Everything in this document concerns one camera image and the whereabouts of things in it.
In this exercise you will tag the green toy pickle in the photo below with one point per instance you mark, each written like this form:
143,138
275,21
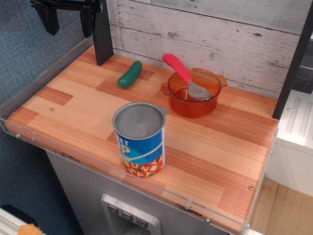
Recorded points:
131,75

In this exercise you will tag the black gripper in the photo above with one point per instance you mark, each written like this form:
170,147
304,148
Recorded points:
46,10

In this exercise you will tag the orange object bottom left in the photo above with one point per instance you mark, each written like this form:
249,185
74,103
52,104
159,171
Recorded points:
29,229

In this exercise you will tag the pink handled spoon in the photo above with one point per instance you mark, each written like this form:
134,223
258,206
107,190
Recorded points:
195,91

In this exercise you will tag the blue soup can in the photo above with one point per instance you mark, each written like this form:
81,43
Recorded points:
140,134

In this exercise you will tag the grey toy fridge cabinet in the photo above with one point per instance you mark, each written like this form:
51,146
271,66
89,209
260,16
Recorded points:
83,188

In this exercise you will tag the white toy sink unit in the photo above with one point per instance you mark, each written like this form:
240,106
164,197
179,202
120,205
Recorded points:
291,160

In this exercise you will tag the clear acrylic table guard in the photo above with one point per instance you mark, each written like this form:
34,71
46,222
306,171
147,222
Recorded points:
214,164

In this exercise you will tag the dark grey right post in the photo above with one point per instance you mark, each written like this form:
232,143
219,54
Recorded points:
295,64

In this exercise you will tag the silver water dispenser panel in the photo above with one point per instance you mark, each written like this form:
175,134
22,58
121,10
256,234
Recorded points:
125,219

